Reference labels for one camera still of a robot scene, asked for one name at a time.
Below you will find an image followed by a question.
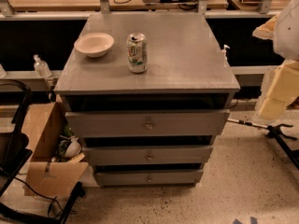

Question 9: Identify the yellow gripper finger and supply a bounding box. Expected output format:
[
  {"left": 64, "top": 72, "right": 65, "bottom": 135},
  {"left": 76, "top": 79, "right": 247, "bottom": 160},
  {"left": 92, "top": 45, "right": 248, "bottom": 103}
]
[
  {"left": 258, "top": 61, "right": 299, "bottom": 120},
  {"left": 252, "top": 16, "right": 278, "bottom": 40}
]

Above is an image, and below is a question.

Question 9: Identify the grey bottom drawer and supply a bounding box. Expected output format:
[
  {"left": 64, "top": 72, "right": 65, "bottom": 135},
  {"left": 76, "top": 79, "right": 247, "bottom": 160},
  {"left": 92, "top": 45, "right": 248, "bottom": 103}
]
[{"left": 94, "top": 170, "right": 203, "bottom": 187}]

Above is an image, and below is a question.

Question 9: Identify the grey drawer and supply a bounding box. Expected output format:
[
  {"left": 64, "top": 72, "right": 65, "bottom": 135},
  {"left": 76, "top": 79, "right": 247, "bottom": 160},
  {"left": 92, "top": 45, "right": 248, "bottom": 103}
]
[
  {"left": 65, "top": 110, "right": 229, "bottom": 138},
  {"left": 94, "top": 170, "right": 203, "bottom": 187},
  {"left": 83, "top": 146, "right": 212, "bottom": 166}
]

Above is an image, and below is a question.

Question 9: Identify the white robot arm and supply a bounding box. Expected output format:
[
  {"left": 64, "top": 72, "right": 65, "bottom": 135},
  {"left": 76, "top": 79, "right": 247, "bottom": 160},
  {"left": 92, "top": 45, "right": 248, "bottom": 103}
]
[{"left": 252, "top": 0, "right": 299, "bottom": 120}]

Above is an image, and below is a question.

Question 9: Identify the grey wooden drawer cabinet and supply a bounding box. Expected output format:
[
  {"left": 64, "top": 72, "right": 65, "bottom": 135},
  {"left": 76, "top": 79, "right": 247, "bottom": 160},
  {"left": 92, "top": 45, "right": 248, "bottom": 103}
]
[{"left": 55, "top": 12, "right": 239, "bottom": 175}]

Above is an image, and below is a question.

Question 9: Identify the grey top drawer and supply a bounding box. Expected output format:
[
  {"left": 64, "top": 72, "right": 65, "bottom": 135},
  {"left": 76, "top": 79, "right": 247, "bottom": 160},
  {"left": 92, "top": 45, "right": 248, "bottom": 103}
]
[{"left": 65, "top": 110, "right": 229, "bottom": 138}]

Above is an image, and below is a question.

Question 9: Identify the grey middle drawer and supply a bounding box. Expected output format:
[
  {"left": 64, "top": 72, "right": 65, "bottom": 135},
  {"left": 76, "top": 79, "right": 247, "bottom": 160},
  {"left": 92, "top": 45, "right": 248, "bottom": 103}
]
[{"left": 83, "top": 146, "right": 212, "bottom": 166}]

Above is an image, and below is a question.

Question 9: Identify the black metal stand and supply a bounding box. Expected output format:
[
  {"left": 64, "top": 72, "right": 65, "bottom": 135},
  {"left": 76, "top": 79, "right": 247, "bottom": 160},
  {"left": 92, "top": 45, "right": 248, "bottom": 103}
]
[{"left": 227, "top": 119, "right": 299, "bottom": 169}]

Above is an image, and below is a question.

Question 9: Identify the white pump bottle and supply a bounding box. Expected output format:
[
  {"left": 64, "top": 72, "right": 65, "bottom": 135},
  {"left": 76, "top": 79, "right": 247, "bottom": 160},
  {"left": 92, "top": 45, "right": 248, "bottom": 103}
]
[{"left": 221, "top": 44, "right": 230, "bottom": 61}]

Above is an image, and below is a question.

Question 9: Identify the green white soda can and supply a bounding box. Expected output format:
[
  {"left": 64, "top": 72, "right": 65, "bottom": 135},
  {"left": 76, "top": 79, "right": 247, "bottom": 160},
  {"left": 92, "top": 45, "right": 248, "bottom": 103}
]
[{"left": 127, "top": 33, "right": 148, "bottom": 74}]

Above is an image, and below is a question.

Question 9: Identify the white bowl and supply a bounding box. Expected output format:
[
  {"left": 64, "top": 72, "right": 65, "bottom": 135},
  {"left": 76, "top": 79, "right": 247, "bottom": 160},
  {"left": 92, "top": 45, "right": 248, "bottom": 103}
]
[{"left": 74, "top": 33, "right": 114, "bottom": 58}]

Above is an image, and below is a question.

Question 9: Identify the white cup in box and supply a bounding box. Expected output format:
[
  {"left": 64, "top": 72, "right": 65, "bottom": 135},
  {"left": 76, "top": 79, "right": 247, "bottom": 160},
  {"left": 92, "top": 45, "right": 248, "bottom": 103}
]
[{"left": 64, "top": 137, "right": 81, "bottom": 159}]

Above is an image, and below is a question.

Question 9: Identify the clear sanitizer bottle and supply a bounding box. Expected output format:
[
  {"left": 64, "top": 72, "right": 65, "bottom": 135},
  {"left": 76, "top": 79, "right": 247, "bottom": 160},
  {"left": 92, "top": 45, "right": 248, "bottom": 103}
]
[{"left": 34, "top": 54, "right": 51, "bottom": 78}]

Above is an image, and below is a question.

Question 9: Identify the brown cardboard box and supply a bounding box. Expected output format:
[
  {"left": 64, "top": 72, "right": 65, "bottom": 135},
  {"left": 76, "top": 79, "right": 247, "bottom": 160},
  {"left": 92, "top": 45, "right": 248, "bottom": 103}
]
[{"left": 22, "top": 103, "right": 88, "bottom": 197}]

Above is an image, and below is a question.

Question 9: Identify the black floor cable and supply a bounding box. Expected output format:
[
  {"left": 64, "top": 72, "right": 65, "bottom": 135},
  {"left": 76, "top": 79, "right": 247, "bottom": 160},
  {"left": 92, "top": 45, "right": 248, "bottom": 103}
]
[{"left": 12, "top": 175, "right": 78, "bottom": 221}]

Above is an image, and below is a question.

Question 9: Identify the black cart frame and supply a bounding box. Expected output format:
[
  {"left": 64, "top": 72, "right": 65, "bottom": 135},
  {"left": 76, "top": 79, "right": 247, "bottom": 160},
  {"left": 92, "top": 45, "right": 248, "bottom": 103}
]
[{"left": 0, "top": 79, "right": 33, "bottom": 196}]

